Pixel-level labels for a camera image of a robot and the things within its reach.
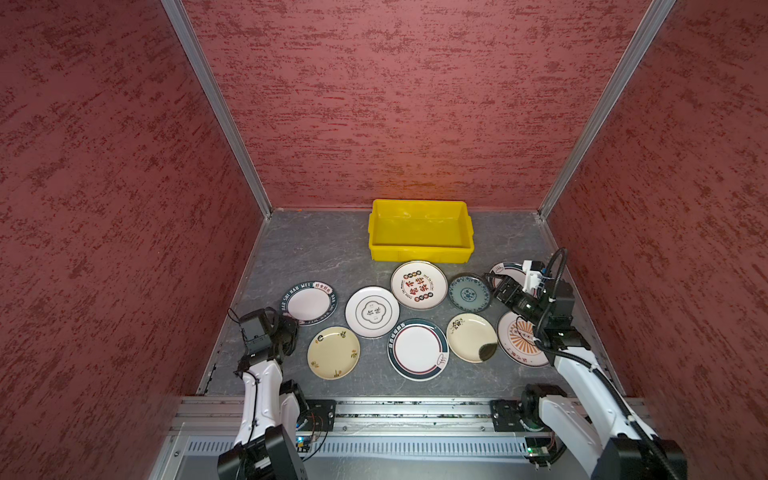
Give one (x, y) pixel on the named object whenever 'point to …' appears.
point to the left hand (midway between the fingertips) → (302, 322)
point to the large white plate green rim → (418, 350)
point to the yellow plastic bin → (420, 231)
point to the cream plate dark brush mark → (471, 338)
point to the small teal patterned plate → (469, 293)
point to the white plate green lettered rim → (310, 303)
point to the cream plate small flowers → (333, 352)
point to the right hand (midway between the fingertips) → (484, 286)
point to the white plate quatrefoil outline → (372, 311)
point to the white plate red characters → (419, 284)
